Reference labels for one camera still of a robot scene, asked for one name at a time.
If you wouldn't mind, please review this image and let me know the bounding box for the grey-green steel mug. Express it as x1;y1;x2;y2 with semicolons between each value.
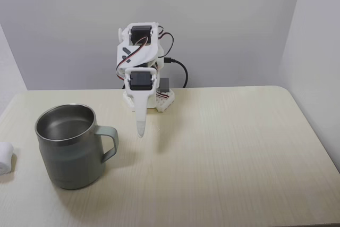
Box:
35;104;119;190

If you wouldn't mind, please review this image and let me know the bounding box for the black usb cable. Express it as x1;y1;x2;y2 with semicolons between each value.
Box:
164;56;189;89

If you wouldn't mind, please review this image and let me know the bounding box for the white gauze dressing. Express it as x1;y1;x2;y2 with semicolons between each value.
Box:
0;141;14;176

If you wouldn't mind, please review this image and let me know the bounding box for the grey table clamp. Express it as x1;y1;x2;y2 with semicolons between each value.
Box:
159;78;171;93

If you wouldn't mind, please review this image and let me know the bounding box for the red black servo wire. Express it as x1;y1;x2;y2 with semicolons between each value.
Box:
115;35;151;80

